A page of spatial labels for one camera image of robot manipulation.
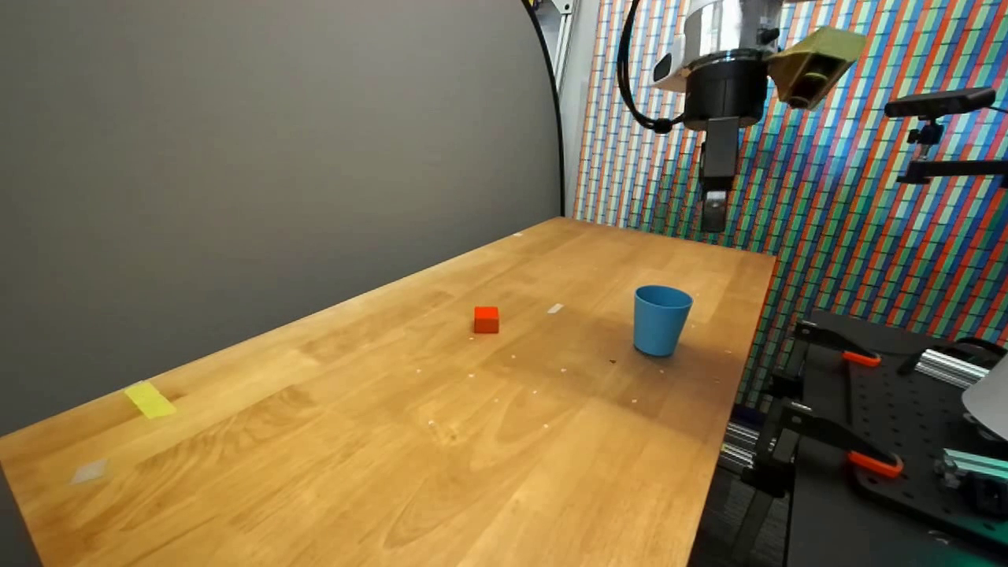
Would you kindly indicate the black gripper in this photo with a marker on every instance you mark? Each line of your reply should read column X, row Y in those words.
column 725, row 93

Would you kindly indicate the blue plastic cup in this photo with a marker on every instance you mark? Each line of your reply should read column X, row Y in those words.
column 664, row 323

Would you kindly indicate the red block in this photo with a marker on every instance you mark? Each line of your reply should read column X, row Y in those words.
column 485, row 319

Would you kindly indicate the colourful checked backdrop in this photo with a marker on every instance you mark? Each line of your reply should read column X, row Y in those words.
column 839, row 221

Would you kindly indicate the silver aluminium extrusion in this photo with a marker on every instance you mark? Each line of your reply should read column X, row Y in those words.
column 949, row 366

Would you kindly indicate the grey backdrop panel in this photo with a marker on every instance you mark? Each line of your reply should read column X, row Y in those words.
column 261, row 160

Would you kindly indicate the yellow tape strip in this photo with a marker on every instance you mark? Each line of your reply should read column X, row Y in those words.
column 148, row 397

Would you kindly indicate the tan wrist camera bar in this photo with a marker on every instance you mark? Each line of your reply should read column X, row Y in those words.
column 819, row 66

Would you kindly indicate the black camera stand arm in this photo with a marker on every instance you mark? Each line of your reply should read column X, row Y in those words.
column 949, row 169

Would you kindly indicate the black camera on stand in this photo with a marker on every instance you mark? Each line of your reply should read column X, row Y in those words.
column 941, row 103

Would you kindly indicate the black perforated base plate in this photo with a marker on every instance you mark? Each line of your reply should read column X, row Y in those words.
column 916, row 426

